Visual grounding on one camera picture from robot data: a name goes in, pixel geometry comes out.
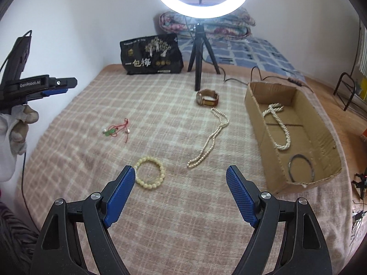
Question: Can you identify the cream beaded bracelet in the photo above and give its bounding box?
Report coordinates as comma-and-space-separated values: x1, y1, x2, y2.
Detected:
133, 155, 166, 189

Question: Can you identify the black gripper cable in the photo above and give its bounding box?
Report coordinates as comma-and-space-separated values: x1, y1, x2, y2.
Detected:
21, 149, 39, 232

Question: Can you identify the cardboard box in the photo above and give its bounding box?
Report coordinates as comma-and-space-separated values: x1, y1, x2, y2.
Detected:
244, 82, 343, 195

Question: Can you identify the dark striped clothing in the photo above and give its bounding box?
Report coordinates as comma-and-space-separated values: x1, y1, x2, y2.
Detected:
0, 201, 38, 275

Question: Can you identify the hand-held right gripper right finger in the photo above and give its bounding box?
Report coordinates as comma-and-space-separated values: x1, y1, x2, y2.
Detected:
226, 165, 333, 275

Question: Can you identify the power strip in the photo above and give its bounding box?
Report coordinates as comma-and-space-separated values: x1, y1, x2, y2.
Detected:
352, 210, 367, 230

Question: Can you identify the person's left hand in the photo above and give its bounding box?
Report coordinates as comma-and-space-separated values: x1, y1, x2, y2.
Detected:
0, 104, 39, 182

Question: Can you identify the brown strap wrist watch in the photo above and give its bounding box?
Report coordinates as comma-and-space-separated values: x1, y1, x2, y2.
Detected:
196, 89, 220, 107

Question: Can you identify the thin pearl necklace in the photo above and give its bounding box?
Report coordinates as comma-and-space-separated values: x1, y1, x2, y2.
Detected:
187, 107, 230, 169

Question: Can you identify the thick pearl necklace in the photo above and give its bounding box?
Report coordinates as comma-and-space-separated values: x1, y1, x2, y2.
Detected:
262, 103, 291, 151

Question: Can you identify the striped towel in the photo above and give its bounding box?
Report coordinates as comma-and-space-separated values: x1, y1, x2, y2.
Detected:
357, 24, 367, 75

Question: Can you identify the blue patterned bedsheet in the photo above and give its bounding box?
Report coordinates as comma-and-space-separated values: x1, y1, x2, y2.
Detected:
175, 36, 306, 82

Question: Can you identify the black ring light cable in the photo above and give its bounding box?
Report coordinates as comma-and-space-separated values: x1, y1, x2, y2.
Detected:
185, 16, 314, 94

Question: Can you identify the yellow box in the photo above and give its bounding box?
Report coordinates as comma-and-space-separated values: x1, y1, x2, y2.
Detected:
356, 77, 367, 101

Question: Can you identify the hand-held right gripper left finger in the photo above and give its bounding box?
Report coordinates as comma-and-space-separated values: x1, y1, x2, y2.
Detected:
31, 165, 136, 275

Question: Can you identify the folded floral quilt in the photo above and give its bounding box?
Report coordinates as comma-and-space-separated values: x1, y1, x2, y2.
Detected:
159, 7, 256, 39

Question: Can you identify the black snack bag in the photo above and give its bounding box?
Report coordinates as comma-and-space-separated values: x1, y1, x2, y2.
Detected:
120, 33, 184, 75

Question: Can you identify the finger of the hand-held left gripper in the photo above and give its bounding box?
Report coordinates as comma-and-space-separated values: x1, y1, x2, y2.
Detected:
41, 77, 78, 97

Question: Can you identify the black garment rack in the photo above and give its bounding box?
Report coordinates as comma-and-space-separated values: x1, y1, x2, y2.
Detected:
333, 17, 367, 112

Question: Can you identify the metal bangle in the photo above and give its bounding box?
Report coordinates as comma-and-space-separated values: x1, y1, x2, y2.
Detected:
288, 154, 316, 182

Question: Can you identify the red string jade pendant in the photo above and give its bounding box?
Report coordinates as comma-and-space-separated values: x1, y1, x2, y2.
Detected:
102, 118, 132, 144

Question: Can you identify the black device on floor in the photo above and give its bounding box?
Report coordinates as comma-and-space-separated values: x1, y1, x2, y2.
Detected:
353, 172, 367, 201

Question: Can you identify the black tripod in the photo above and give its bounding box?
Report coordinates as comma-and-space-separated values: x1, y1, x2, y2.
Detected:
187, 23, 221, 91

